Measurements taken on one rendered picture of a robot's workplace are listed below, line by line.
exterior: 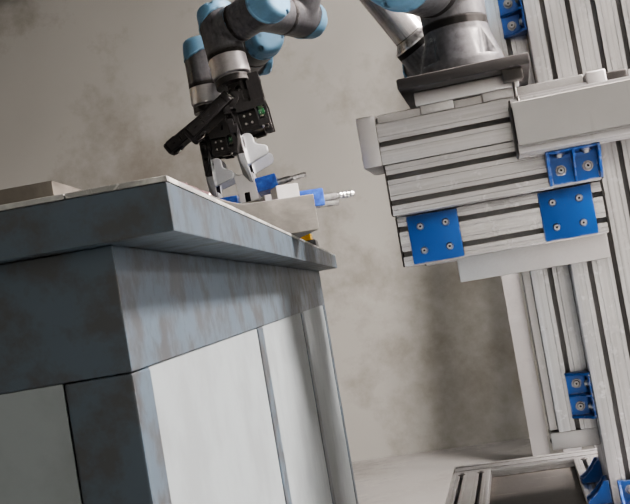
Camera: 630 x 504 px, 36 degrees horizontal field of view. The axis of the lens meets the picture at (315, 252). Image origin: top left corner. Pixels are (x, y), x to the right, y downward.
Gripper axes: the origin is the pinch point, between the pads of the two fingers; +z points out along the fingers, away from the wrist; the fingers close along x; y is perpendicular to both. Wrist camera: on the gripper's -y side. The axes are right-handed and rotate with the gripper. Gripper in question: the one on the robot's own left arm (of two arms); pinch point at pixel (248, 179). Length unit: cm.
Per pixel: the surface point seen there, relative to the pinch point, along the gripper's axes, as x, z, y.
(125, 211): -117, 29, 4
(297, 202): -34.9, 14.4, 10.0
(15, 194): -81, 15, -16
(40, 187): -81, 15, -13
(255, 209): -36.9, 14.0, 3.8
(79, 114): 221, -106, -88
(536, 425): 167, 70, 56
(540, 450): 166, 78, 54
